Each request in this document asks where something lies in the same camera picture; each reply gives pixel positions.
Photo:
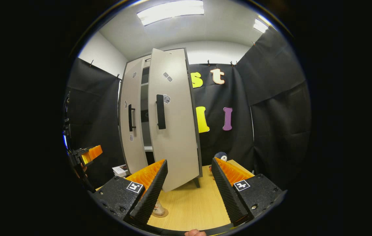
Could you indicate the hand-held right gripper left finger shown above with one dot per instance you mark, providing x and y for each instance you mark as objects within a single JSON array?
[{"x": 151, "y": 193}]

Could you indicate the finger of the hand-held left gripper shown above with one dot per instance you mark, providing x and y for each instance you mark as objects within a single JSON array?
[{"x": 94, "y": 153}]

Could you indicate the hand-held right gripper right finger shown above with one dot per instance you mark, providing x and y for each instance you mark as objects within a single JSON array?
[{"x": 227, "y": 193}]

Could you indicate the round wooden coaster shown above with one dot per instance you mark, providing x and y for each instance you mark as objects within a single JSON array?
[{"x": 165, "y": 215}]

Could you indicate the white cabinet door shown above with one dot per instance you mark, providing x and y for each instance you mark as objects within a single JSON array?
[
  {"x": 138, "y": 95},
  {"x": 176, "y": 141}
]

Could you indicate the white and grey cabinet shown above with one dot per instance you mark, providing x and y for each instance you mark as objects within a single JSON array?
[{"x": 145, "y": 124}]

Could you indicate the penguin plush toy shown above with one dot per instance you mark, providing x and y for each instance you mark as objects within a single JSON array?
[{"x": 220, "y": 156}]

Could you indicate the black backdrop cloth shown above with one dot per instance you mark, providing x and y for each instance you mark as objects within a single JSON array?
[{"x": 277, "y": 131}]

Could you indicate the long ceiling light panel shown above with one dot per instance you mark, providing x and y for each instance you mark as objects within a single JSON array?
[{"x": 171, "y": 12}]

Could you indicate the small ceiling light panel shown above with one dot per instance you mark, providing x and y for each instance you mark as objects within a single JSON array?
[{"x": 260, "y": 25}]

